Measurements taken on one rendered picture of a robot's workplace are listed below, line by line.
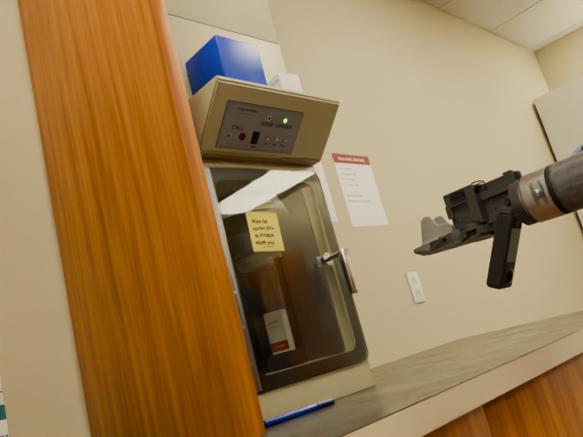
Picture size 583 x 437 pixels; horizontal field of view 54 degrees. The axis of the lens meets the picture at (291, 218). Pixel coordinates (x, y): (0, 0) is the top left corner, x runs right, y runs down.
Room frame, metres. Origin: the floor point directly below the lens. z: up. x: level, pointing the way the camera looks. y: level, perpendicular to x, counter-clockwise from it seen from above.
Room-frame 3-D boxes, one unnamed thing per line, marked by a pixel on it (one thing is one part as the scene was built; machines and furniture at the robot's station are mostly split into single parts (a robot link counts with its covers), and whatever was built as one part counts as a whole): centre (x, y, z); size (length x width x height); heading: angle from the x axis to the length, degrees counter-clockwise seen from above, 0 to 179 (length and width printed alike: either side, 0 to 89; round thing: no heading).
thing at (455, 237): (0.92, -0.25, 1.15); 0.09 x 0.05 x 0.02; 49
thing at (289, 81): (1.08, -0.05, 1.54); 0.05 x 0.05 x 0.06; 38
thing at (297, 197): (1.07, 0.03, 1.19); 0.30 x 0.01 x 0.40; 137
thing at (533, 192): (0.84, -0.36, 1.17); 0.08 x 0.05 x 0.08; 137
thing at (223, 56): (0.97, 0.05, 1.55); 0.10 x 0.10 x 0.09; 47
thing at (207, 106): (1.03, -0.01, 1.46); 0.32 x 0.12 x 0.10; 137
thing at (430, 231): (0.96, -0.22, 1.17); 0.09 x 0.03 x 0.06; 49
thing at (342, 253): (1.13, -0.07, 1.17); 0.05 x 0.03 x 0.10; 47
